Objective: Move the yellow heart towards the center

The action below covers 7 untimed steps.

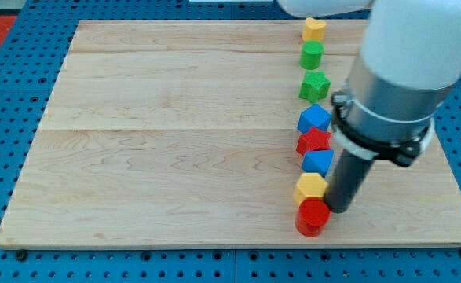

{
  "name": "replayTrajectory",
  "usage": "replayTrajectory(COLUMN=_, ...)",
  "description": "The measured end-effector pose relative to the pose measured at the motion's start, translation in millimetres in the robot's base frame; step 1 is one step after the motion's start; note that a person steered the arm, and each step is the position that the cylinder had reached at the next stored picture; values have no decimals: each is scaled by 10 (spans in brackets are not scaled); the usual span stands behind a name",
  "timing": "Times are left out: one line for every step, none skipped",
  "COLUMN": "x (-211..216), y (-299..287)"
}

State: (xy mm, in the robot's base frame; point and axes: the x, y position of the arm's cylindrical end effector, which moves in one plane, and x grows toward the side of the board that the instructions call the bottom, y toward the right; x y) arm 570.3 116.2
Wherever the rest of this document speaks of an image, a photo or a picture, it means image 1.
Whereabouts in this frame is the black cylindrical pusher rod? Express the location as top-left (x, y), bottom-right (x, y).
top-left (324, 150), bottom-right (374, 213)

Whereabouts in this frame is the black clamp ring mount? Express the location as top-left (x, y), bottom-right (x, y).
top-left (331, 90), bottom-right (434, 167)

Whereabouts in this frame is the yellow heart block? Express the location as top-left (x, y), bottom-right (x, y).
top-left (302, 17), bottom-right (327, 42)

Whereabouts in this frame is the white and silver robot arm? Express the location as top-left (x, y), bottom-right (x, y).
top-left (280, 0), bottom-right (461, 213)

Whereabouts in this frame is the blue triangular block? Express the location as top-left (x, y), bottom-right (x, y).
top-left (302, 149), bottom-right (335, 177)

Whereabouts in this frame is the yellow hexagon block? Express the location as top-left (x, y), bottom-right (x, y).
top-left (293, 173), bottom-right (328, 204)

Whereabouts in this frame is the red star block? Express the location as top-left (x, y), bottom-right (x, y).
top-left (296, 127), bottom-right (331, 156)

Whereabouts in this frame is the red cylinder block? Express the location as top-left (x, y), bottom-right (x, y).
top-left (295, 198), bottom-right (331, 237)

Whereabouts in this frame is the blue cube block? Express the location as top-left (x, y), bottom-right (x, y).
top-left (297, 104), bottom-right (331, 134)

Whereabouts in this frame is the green star block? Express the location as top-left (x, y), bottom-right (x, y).
top-left (298, 70), bottom-right (331, 104)

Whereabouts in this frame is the green cylinder block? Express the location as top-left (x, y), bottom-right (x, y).
top-left (299, 40), bottom-right (324, 70)

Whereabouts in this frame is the light wooden board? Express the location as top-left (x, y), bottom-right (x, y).
top-left (0, 20), bottom-right (461, 250)

